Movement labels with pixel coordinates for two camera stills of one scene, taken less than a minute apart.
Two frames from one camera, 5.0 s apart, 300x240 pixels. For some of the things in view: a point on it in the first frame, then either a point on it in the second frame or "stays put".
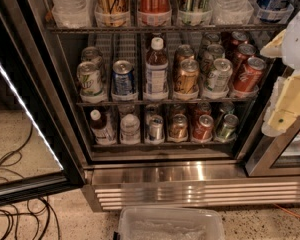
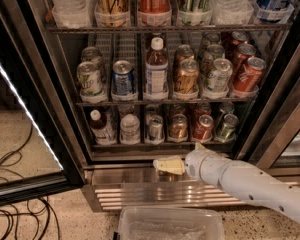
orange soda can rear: (178, 108) stays put
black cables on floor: (34, 209) stays put
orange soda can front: (179, 131) stays put
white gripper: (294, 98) -> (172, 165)
